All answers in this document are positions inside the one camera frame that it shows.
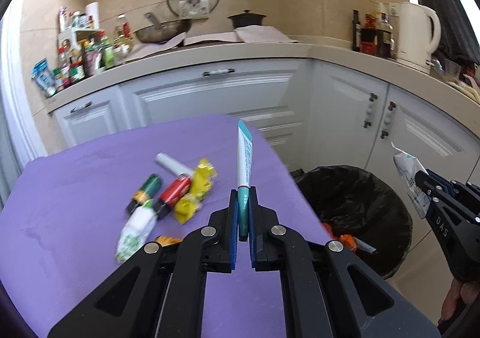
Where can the wide white cabinet front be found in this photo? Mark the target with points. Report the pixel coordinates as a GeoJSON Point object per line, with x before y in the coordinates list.
{"type": "Point", "coordinates": [210, 97]}

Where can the purple tablecloth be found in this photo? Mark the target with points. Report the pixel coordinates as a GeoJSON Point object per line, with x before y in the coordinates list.
{"type": "Point", "coordinates": [75, 248]}

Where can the large white packet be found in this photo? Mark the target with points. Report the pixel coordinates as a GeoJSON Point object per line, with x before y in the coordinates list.
{"type": "Point", "coordinates": [408, 172]}

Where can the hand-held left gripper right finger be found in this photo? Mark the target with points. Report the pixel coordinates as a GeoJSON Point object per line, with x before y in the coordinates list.
{"type": "Point", "coordinates": [253, 233]}

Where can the clear cooking oil bottle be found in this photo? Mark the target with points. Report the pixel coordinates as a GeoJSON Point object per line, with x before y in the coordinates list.
{"type": "Point", "coordinates": [122, 41]}

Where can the dark sauce bottle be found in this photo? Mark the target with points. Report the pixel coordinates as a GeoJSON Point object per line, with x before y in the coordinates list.
{"type": "Point", "coordinates": [384, 41]}

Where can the dark curtain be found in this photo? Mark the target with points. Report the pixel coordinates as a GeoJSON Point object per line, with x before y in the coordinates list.
{"type": "Point", "coordinates": [442, 3]}

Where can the glass cup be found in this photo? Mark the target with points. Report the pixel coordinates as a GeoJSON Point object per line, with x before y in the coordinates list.
{"type": "Point", "coordinates": [452, 69]}

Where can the white electric kettle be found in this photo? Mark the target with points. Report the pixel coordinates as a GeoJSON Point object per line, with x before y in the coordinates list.
{"type": "Point", "coordinates": [414, 37]}

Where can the white cloth over stove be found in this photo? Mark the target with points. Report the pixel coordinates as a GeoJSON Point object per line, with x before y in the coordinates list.
{"type": "Point", "coordinates": [258, 33]}

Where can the orange wrapper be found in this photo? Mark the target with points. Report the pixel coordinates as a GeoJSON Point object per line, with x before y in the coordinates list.
{"type": "Point", "coordinates": [168, 240]}

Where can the teal white stick sachet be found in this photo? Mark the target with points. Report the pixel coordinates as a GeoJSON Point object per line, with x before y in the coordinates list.
{"type": "Point", "coordinates": [245, 157]}

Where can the white door frame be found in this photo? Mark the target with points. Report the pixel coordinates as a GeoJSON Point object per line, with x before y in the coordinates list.
{"type": "Point", "coordinates": [15, 97]}

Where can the green white wrapper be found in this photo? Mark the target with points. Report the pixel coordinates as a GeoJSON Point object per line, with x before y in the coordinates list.
{"type": "Point", "coordinates": [135, 229]}

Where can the person's right hand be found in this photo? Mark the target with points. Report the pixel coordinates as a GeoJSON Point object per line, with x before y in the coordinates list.
{"type": "Point", "coordinates": [457, 296]}

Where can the paper towel roll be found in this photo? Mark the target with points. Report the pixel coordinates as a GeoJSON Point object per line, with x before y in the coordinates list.
{"type": "Point", "coordinates": [92, 15]}

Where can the yellow wrapper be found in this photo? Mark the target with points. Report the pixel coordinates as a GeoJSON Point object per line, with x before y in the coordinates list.
{"type": "Point", "coordinates": [195, 191]}

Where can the crumpled plastic bags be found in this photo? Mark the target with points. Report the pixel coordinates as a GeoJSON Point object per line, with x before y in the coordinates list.
{"type": "Point", "coordinates": [472, 71]}

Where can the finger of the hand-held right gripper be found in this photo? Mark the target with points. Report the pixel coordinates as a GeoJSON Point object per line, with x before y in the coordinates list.
{"type": "Point", "coordinates": [425, 187]}
{"type": "Point", "coordinates": [446, 184]}

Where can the white wall socket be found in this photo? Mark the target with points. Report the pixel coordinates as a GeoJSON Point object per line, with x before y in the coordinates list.
{"type": "Point", "coordinates": [201, 10]}

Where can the orange plastic bag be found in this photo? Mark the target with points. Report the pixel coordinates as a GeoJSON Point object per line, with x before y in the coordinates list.
{"type": "Point", "coordinates": [347, 242]}

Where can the small white cabinet door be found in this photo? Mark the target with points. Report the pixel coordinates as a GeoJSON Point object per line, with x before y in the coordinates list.
{"type": "Point", "coordinates": [93, 120]}

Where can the black pot with lid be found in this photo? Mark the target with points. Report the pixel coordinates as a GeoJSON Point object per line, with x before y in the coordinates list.
{"type": "Point", "coordinates": [245, 20]}

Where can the beige cloth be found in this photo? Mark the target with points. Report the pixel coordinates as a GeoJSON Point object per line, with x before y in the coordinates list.
{"type": "Point", "coordinates": [470, 92]}

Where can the group of condiment bottles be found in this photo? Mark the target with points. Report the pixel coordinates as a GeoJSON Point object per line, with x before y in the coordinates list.
{"type": "Point", "coordinates": [77, 71]}

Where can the white blue milk powder packet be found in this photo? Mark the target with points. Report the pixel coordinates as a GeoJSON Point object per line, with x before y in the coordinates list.
{"type": "Point", "coordinates": [365, 246]}

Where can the red plastic bag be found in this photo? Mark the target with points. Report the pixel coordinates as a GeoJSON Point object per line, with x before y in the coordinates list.
{"type": "Point", "coordinates": [328, 230]}

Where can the white spice rack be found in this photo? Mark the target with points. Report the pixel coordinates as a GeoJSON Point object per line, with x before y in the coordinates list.
{"type": "Point", "coordinates": [84, 32]}

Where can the white tube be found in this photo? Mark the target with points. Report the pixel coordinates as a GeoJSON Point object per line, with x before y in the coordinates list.
{"type": "Point", "coordinates": [172, 164]}

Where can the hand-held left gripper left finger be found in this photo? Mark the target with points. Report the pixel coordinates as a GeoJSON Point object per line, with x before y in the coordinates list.
{"type": "Point", "coordinates": [233, 233]}

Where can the steel wok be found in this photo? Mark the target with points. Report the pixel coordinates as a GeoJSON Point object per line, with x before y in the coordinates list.
{"type": "Point", "coordinates": [161, 32]}

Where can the dark olive oil bottle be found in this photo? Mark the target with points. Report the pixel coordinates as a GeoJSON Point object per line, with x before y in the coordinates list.
{"type": "Point", "coordinates": [356, 35]}

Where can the bin with black bag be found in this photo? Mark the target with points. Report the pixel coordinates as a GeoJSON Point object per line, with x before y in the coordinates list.
{"type": "Point", "coordinates": [356, 202]}

